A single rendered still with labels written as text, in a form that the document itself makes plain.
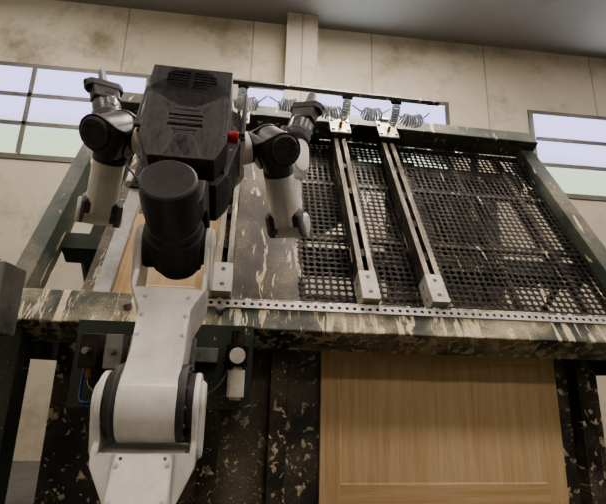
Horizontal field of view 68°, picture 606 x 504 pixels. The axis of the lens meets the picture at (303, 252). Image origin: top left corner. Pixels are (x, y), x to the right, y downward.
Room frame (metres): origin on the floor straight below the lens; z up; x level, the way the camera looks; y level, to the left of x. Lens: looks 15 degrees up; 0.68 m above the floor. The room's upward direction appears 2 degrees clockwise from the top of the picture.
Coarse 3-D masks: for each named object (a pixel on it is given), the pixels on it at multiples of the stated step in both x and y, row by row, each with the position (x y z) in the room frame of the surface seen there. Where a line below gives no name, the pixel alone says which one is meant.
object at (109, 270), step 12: (132, 192) 1.64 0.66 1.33; (132, 204) 1.60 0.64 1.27; (132, 216) 1.57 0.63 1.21; (120, 228) 1.53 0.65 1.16; (132, 228) 1.57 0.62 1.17; (120, 240) 1.50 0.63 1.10; (108, 252) 1.47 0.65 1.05; (120, 252) 1.48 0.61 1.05; (108, 264) 1.44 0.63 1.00; (120, 264) 1.47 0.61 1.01; (108, 276) 1.42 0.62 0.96; (96, 288) 1.39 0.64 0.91; (108, 288) 1.40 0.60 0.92
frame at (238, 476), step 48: (0, 336) 1.31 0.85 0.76; (0, 384) 1.31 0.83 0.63; (288, 384) 1.66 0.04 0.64; (576, 384) 1.75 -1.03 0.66; (0, 432) 1.31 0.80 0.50; (48, 432) 1.56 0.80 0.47; (240, 432) 1.64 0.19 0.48; (288, 432) 1.66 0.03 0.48; (576, 432) 1.78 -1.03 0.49; (0, 480) 1.35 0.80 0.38; (48, 480) 1.56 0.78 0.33; (192, 480) 1.62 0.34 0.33; (240, 480) 1.64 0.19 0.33; (288, 480) 1.66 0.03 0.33; (576, 480) 1.80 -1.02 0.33
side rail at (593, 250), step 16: (528, 160) 2.12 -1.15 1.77; (528, 176) 2.13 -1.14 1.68; (544, 176) 2.06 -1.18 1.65; (544, 192) 2.03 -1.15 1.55; (560, 192) 2.00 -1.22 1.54; (560, 208) 1.93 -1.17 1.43; (576, 224) 1.88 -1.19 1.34; (576, 240) 1.86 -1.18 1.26; (592, 240) 1.83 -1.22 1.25; (592, 256) 1.79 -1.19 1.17
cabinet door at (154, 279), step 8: (136, 224) 1.58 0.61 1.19; (216, 224) 1.63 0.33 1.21; (216, 232) 1.61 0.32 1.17; (216, 240) 1.59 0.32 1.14; (128, 248) 1.52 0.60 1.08; (216, 248) 1.57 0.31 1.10; (128, 256) 1.50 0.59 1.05; (128, 264) 1.48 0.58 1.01; (120, 272) 1.46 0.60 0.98; (128, 272) 1.46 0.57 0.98; (152, 272) 1.48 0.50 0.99; (200, 272) 1.50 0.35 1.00; (120, 280) 1.44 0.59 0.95; (128, 280) 1.45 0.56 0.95; (152, 280) 1.46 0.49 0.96; (160, 280) 1.47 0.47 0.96; (168, 280) 1.47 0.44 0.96; (176, 280) 1.48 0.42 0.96; (184, 280) 1.48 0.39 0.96; (192, 280) 1.49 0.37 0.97; (200, 280) 1.49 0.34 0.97; (120, 288) 1.43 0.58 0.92; (128, 288) 1.43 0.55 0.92; (184, 288) 1.46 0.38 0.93; (192, 288) 1.46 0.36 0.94; (200, 288) 1.47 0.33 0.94; (208, 296) 1.46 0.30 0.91
